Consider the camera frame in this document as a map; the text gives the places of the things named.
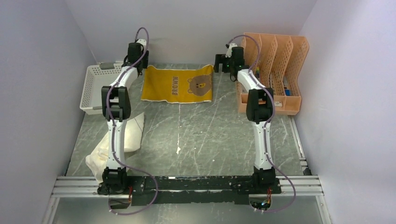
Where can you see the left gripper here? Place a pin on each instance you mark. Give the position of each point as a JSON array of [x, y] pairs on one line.
[[146, 62]]

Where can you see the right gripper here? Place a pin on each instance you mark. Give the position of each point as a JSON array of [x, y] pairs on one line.
[[221, 59]]

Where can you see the yellow brown bear towel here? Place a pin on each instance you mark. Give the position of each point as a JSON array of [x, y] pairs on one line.
[[178, 86]]

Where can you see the cream white towel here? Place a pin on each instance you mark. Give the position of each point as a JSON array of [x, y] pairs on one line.
[[110, 153]]

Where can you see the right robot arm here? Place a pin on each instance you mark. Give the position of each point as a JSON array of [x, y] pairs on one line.
[[260, 110]]

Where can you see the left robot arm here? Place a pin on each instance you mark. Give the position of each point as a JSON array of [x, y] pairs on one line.
[[116, 109]]

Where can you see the white plastic basket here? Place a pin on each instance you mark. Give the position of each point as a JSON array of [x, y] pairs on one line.
[[96, 77]]

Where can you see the orange file organizer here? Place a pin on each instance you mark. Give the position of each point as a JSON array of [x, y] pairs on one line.
[[280, 59]]

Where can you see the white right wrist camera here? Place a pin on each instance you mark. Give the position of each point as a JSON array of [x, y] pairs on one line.
[[229, 50]]

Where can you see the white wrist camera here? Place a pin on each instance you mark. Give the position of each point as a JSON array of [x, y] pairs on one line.
[[229, 50], [143, 42]]

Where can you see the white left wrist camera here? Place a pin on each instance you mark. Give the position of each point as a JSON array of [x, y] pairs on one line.
[[143, 42]]

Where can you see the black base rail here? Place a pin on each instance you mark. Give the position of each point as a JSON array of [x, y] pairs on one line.
[[184, 189]]

